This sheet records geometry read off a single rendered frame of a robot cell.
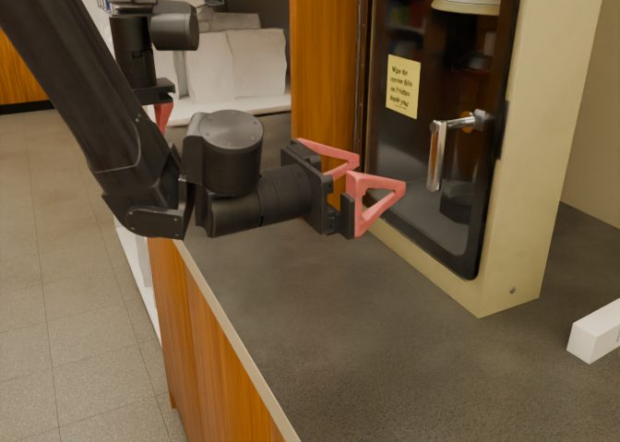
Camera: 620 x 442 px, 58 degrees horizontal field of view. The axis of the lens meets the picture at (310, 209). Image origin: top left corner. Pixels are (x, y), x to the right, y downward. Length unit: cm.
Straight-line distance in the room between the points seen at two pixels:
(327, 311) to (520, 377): 26
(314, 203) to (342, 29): 44
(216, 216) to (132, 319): 192
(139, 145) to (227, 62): 134
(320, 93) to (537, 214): 40
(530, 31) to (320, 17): 38
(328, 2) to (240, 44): 98
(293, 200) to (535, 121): 31
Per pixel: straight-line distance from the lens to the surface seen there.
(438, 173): 70
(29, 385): 227
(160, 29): 88
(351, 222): 56
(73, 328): 248
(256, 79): 191
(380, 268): 88
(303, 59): 93
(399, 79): 82
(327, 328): 75
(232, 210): 55
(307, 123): 95
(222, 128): 51
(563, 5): 69
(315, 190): 56
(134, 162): 52
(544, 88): 70
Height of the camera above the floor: 140
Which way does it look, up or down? 26 degrees down
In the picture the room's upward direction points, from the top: straight up
